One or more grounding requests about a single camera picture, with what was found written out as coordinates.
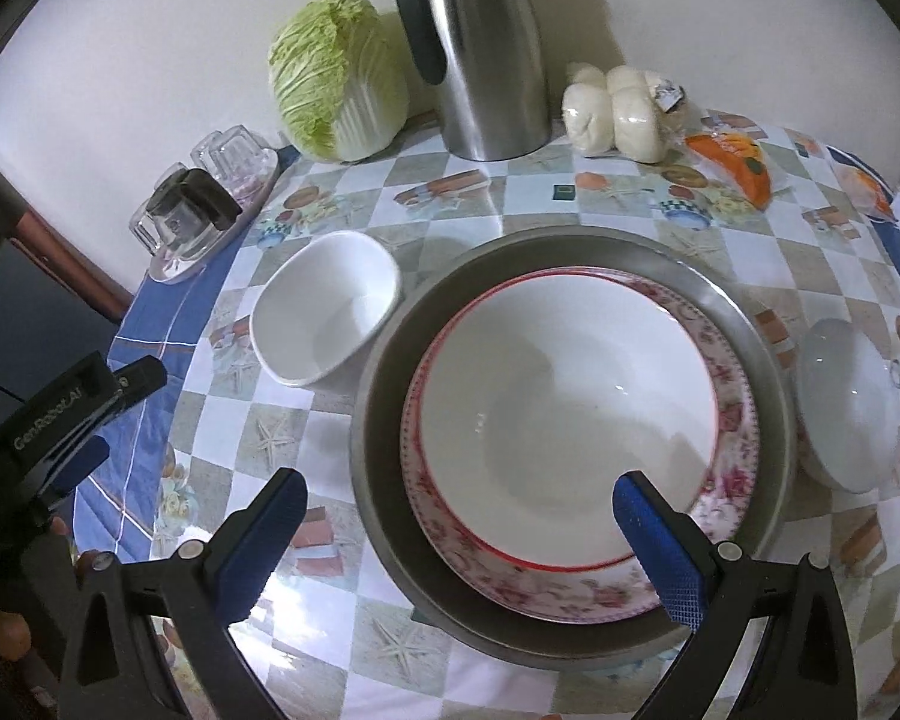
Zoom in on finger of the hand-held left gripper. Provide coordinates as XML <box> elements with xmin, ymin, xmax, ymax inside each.
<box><xmin>107</xmin><ymin>358</ymin><xmax>167</xmax><ymax>419</ymax></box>
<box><xmin>47</xmin><ymin>435</ymin><xmax>113</xmax><ymax>497</ymax></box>

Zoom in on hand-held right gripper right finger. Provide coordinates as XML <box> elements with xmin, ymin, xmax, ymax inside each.
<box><xmin>611</xmin><ymin>471</ymin><xmax>860</xmax><ymax>720</ymax></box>

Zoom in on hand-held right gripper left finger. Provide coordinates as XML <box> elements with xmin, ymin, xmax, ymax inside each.
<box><xmin>58</xmin><ymin>467</ymin><xmax>308</xmax><ymax>720</ymax></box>

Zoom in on strawberry print red-rim bowl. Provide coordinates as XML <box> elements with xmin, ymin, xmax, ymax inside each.
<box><xmin>418</xmin><ymin>275</ymin><xmax>721</xmax><ymax>567</ymax></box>

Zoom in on stainless steel plate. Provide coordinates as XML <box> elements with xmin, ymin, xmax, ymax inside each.
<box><xmin>350</xmin><ymin>234</ymin><xmax>798</xmax><ymax>665</ymax></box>

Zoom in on pink floral ceramic plate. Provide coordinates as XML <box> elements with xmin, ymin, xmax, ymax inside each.
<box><xmin>400</xmin><ymin>268</ymin><xmax>761</xmax><ymax>625</ymax></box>

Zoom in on small plain white bowl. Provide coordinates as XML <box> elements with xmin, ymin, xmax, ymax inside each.
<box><xmin>250</xmin><ymin>231</ymin><xmax>402</xmax><ymax>389</ymax></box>

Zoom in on pale blue bowl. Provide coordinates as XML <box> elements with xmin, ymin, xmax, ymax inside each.
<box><xmin>793</xmin><ymin>317</ymin><xmax>900</xmax><ymax>494</ymax></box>

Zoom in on person's left hand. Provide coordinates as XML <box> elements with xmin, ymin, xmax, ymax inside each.
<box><xmin>0</xmin><ymin>607</ymin><xmax>31</xmax><ymax>662</ymax></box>

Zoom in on glass cups on tray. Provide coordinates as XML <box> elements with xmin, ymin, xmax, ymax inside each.
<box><xmin>129</xmin><ymin>127</ymin><xmax>280</xmax><ymax>284</ymax></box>

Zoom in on glass jug with black lid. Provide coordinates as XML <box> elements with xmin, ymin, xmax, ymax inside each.
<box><xmin>129</xmin><ymin>163</ymin><xmax>242</xmax><ymax>256</ymax></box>

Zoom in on clear glass cup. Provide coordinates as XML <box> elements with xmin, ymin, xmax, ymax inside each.
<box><xmin>221</xmin><ymin>129</ymin><xmax>272</xmax><ymax>196</ymax></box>
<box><xmin>191</xmin><ymin>133</ymin><xmax>230</xmax><ymax>185</ymax></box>

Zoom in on napa cabbage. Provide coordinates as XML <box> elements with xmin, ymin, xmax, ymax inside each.
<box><xmin>268</xmin><ymin>0</ymin><xmax>410</xmax><ymax>164</ymax></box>

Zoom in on orange snack packet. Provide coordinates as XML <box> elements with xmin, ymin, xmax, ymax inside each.
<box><xmin>832</xmin><ymin>161</ymin><xmax>900</xmax><ymax>222</ymax></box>
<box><xmin>682</xmin><ymin>131</ymin><xmax>773</xmax><ymax>207</ymax></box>

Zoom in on bag of white steamed buns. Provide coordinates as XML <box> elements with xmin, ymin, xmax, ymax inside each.
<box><xmin>562</xmin><ymin>64</ymin><xmax>695</xmax><ymax>164</ymax></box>

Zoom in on stainless steel thermos jug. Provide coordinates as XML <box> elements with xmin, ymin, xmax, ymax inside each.
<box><xmin>392</xmin><ymin>0</ymin><xmax>554</xmax><ymax>162</ymax></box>

